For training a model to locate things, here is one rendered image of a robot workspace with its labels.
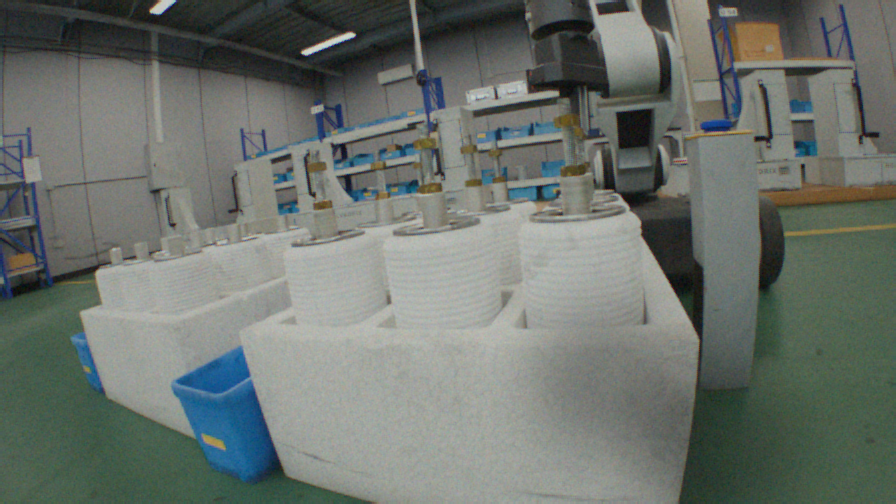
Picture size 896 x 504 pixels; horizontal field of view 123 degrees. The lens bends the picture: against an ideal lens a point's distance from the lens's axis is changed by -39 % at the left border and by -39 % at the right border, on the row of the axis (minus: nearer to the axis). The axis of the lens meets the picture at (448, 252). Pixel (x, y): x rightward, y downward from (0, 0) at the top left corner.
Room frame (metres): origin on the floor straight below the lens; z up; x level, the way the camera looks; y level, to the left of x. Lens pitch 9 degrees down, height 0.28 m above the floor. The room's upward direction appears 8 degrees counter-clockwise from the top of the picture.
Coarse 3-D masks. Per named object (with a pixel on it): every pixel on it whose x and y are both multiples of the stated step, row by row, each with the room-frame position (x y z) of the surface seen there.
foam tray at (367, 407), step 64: (384, 320) 0.33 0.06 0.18; (512, 320) 0.28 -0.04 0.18; (256, 384) 0.34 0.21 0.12; (320, 384) 0.31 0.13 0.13; (384, 384) 0.28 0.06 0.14; (448, 384) 0.26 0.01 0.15; (512, 384) 0.24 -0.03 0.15; (576, 384) 0.23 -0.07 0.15; (640, 384) 0.21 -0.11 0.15; (320, 448) 0.32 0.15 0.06; (384, 448) 0.29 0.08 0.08; (448, 448) 0.26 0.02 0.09; (512, 448) 0.24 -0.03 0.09; (576, 448) 0.23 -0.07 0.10; (640, 448) 0.21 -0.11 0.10
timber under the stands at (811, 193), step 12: (660, 192) 2.63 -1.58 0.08; (768, 192) 1.81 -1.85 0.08; (780, 192) 1.75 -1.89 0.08; (792, 192) 1.72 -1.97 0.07; (804, 192) 1.69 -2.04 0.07; (816, 192) 1.66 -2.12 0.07; (828, 192) 1.63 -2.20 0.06; (840, 192) 1.59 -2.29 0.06; (852, 192) 1.56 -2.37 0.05; (864, 192) 1.52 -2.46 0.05; (876, 192) 1.49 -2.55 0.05; (888, 192) 1.45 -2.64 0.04; (540, 204) 2.85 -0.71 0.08; (780, 204) 1.75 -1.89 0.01; (792, 204) 1.72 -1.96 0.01; (804, 204) 1.69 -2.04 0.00
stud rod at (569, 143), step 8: (560, 104) 0.29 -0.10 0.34; (568, 104) 0.29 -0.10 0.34; (560, 112) 0.29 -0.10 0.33; (568, 112) 0.29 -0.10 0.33; (568, 128) 0.29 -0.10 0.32; (568, 136) 0.29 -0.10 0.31; (568, 144) 0.29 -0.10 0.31; (568, 152) 0.29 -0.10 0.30; (576, 152) 0.29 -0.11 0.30; (568, 160) 0.29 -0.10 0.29; (576, 160) 0.29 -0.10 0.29
